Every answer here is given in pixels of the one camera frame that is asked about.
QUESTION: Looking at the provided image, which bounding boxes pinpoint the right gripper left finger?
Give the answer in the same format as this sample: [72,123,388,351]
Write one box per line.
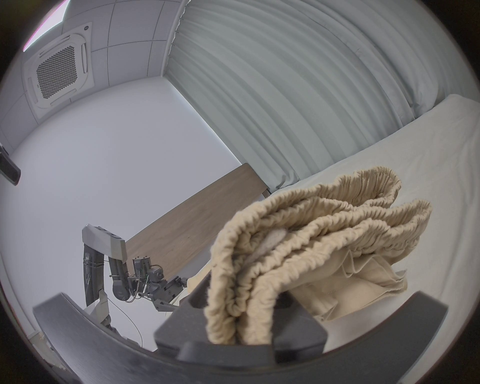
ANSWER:
[154,277,212,362]

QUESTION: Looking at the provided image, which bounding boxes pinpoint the ceiling light panel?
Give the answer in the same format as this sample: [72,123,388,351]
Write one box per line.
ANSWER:
[23,0,72,51]

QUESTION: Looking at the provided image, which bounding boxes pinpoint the white ceiling air vent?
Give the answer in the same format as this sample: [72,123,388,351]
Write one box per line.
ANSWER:
[22,23,95,120]

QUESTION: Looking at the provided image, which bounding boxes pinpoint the pale green curtain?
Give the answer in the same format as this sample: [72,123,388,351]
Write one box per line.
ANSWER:
[165,0,415,190]
[319,0,464,121]

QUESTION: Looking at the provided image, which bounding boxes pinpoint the black cable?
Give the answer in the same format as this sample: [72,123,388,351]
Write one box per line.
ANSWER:
[109,300,145,347]

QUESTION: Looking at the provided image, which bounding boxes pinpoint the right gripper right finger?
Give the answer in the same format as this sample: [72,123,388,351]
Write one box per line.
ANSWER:
[271,290,328,364]

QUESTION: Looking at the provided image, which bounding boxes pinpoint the bed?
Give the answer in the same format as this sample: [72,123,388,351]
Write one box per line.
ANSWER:
[125,94,480,355]

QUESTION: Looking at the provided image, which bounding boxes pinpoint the beige shorts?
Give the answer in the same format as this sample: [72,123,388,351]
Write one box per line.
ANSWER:
[204,165,433,346]

